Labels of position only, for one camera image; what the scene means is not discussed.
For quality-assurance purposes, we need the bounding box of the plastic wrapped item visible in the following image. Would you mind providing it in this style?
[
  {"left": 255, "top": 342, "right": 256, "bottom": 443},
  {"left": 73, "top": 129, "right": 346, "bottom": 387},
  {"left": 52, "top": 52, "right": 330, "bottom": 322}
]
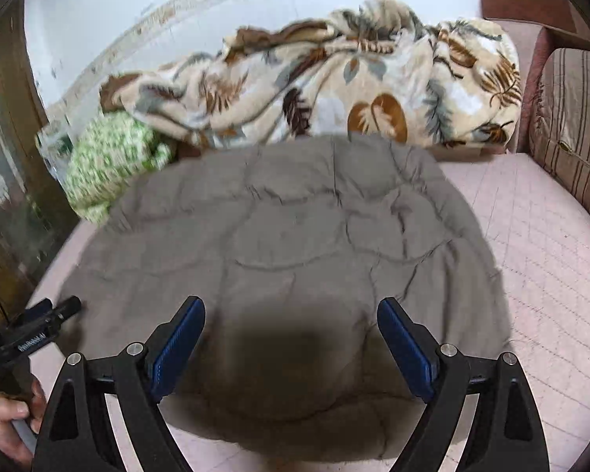
[{"left": 36, "top": 120, "right": 74, "bottom": 185}]

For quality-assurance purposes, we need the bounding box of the person's left hand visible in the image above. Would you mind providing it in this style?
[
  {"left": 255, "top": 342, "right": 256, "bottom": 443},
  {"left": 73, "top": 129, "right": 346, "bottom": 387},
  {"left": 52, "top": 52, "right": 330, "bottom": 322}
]
[{"left": 0, "top": 376, "right": 46, "bottom": 470}]

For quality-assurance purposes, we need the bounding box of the dark wooden glass door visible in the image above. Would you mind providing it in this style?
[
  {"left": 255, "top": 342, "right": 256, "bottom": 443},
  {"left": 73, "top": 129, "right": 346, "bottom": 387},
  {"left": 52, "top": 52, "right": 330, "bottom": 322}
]
[{"left": 0, "top": 0, "right": 77, "bottom": 320}]

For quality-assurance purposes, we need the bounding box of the leaf pattern fleece blanket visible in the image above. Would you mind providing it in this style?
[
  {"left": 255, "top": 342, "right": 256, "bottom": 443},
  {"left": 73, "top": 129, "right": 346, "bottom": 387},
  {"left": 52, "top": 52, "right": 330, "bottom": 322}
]
[{"left": 100, "top": 0, "right": 522, "bottom": 151}]

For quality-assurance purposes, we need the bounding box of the grey quilted puffer jacket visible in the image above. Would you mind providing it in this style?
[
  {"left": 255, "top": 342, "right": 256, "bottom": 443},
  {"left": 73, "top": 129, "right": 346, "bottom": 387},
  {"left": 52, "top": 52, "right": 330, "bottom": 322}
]
[{"left": 58, "top": 134, "right": 511, "bottom": 463}]

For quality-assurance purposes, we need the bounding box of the pink quilted bed sheet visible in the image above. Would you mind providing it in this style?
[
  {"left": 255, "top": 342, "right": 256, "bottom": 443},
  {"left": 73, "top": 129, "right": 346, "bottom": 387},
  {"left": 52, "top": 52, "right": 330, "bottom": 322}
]
[{"left": 31, "top": 153, "right": 590, "bottom": 471}]

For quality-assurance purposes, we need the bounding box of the striped beige sofa cushion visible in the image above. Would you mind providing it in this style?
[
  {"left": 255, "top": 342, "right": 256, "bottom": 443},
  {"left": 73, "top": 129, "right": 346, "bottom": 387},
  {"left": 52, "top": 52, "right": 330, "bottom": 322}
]
[{"left": 529, "top": 48, "right": 590, "bottom": 214}]

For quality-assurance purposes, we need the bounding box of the maroon sofa armrest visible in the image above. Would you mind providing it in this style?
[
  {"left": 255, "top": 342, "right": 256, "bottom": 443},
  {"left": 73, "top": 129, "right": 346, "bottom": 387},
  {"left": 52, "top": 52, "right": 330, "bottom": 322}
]
[{"left": 481, "top": 0, "right": 590, "bottom": 152}]

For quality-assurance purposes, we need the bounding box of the green checkered pillow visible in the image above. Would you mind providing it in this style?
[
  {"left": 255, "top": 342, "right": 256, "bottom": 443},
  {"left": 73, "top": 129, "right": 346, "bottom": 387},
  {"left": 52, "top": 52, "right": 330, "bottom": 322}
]
[{"left": 64, "top": 111, "right": 177, "bottom": 225}]

